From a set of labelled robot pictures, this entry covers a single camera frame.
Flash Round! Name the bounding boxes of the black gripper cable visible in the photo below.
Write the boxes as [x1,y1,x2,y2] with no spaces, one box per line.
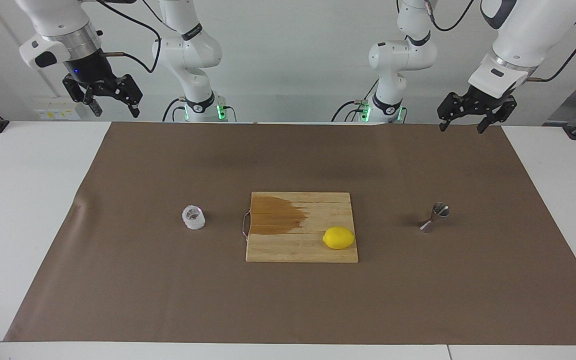
[424,0,576,83]
[95,0,176,73]

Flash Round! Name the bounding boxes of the brown paper table mat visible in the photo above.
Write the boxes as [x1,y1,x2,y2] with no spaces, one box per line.
[4,121,576,346]

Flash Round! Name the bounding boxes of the white wall socket box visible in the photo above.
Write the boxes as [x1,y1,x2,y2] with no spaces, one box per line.
[34,96,88,121]

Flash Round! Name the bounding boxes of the yellow lemon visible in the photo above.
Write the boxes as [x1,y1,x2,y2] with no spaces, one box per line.
[322,226,356,250]

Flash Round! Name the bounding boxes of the black base cable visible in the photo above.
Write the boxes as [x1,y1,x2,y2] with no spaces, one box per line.
[331,100,369,122]
[162,97,187,122]

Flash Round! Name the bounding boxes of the wooden cutting board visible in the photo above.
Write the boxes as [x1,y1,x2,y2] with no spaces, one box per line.
[242,191,359,264]

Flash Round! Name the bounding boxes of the steel double jigger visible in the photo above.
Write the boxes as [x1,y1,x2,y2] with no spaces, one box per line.
[419,201,450,234]

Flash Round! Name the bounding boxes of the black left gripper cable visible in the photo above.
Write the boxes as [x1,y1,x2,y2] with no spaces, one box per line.
[424,0,576,83]

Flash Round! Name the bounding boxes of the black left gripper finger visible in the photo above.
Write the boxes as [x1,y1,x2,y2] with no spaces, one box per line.
[477,97,518,134]
[437,92,469,132]

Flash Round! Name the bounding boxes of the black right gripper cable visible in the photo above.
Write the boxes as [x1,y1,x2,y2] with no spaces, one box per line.
[95,0,176,73]

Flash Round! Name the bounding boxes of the small clear glass cup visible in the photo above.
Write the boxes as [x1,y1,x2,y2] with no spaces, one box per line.
[181,204,206,231]

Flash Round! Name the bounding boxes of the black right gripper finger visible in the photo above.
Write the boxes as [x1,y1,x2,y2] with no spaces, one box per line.
[63,79,103,117]
[117,74,143,118]

